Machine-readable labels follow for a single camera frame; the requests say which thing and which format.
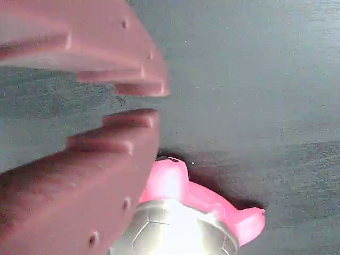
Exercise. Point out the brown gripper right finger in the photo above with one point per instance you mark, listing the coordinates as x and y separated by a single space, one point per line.
87 40

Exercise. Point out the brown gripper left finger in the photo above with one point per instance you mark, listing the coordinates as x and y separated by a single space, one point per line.
66 196

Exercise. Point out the pink turtle toy silver shell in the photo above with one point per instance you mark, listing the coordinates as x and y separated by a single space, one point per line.
172 212

